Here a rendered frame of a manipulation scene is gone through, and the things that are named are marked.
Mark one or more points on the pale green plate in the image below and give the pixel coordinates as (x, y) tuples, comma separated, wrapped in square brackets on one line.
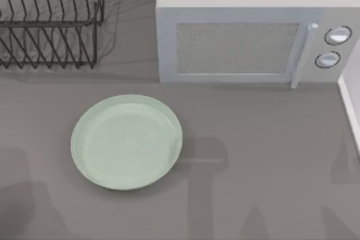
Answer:
[(126, 143)]

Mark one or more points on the microwave oven door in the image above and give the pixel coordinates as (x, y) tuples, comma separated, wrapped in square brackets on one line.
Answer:
[(236, 47)]

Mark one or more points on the small microwave knob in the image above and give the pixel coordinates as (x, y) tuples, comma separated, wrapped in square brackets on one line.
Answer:
[(327, 59)]

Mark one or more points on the large microwave knob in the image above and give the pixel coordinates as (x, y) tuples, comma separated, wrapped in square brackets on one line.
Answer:
[(337, 35)]

